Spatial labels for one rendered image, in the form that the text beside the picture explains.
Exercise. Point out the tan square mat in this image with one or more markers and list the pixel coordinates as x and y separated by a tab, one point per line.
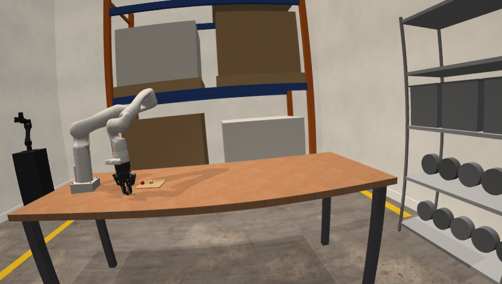
155	184

